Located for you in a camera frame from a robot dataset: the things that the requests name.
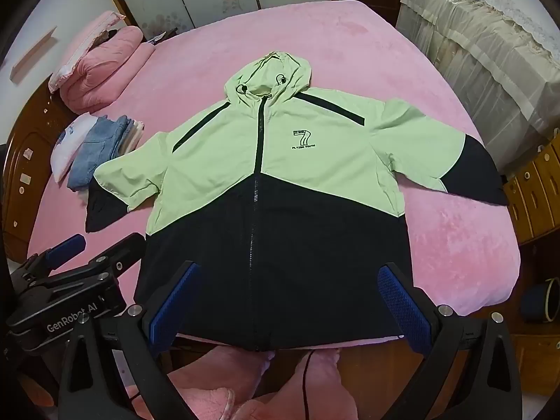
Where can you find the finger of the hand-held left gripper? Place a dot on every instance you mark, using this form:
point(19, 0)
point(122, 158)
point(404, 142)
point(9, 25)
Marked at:
point(65, 248)
point(120, 249)

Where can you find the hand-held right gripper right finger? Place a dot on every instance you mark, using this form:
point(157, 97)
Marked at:
point(404, 310)

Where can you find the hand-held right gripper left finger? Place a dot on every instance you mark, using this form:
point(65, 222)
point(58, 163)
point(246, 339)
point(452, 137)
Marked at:
point(170, 310)

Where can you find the green and black hooded jacket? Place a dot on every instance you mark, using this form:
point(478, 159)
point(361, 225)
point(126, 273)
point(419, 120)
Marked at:
point(306, 162)

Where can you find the folded beige clothes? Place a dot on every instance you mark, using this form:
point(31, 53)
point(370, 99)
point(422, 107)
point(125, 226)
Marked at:
point(136, 133)

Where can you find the person's left leg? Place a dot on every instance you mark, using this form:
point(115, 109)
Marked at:
point(218, 372)

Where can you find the person's leg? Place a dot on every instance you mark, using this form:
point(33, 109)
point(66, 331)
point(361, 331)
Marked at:
point(330, 376)
point(218, 372)

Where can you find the person's right leg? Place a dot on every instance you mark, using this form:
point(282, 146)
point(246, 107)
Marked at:
point(330, 376)

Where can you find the folded blue jeans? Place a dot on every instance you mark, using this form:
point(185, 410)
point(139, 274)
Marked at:
point(96, 151)

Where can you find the folded white printed shirt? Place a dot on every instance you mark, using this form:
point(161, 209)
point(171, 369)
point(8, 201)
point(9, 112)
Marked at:
point(68, 140)

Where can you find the wooden headboard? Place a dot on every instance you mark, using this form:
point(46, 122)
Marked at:
point(30, 140)

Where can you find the dark blue round container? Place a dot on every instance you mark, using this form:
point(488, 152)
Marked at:
point(536, 306)

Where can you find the wooden drawer cabinet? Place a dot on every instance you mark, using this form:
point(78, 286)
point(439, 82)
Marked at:
point(538, 192)

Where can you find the folded pink quilt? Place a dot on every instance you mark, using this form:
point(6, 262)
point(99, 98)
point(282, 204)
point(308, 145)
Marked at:
point(109, 70)

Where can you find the pink bed blanket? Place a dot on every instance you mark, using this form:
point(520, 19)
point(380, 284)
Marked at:
point(350, 43)

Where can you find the beige lace furniture cover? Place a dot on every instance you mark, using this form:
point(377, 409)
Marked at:
point(481, 43)

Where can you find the wooden wall strip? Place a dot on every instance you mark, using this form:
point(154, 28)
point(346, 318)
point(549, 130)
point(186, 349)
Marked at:
point(35, 52)

